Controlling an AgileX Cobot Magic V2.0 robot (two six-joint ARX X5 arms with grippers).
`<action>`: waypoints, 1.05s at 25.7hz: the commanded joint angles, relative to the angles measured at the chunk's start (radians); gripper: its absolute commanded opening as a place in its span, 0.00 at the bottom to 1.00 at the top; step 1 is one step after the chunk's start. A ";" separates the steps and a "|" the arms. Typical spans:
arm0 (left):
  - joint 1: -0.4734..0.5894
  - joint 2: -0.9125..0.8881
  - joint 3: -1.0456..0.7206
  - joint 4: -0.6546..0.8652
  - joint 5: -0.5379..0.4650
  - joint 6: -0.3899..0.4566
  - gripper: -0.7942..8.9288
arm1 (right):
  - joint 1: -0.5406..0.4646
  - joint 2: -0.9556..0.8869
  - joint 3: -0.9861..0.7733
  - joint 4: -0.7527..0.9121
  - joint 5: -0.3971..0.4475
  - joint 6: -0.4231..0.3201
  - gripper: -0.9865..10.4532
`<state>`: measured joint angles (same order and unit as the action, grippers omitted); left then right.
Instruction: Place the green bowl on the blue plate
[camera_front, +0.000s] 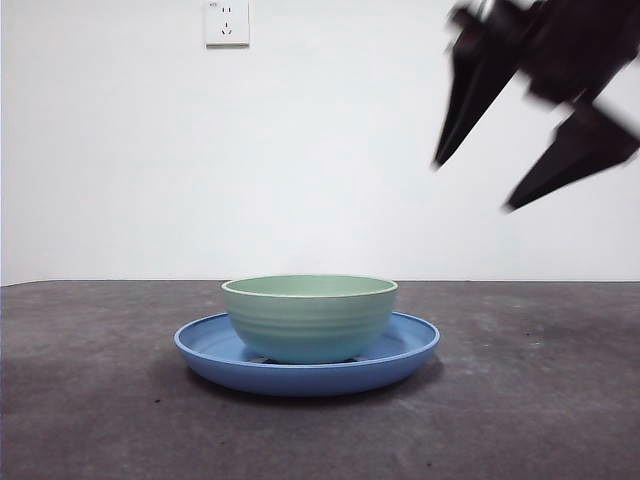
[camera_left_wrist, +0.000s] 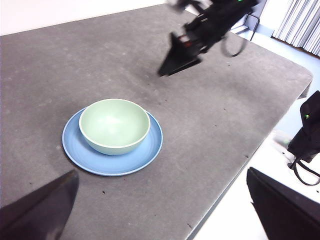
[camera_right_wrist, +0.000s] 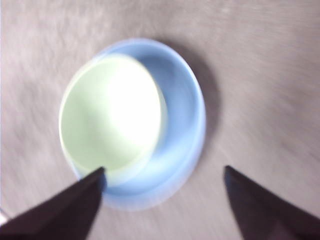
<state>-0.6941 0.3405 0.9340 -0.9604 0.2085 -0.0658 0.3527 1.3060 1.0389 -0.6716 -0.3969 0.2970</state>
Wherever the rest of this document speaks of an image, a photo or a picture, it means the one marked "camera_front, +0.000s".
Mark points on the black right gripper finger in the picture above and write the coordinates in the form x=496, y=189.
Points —
x=470, y=100
x=575, y=155

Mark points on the green ribbed bowl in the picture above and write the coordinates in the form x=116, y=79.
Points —
x=310, y=325

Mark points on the blue round plate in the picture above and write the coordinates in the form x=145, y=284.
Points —
x=300, y=380

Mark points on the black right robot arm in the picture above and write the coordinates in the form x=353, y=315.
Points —
x=575, y=40

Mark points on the white wall socket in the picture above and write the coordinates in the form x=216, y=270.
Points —
x=227, y=25

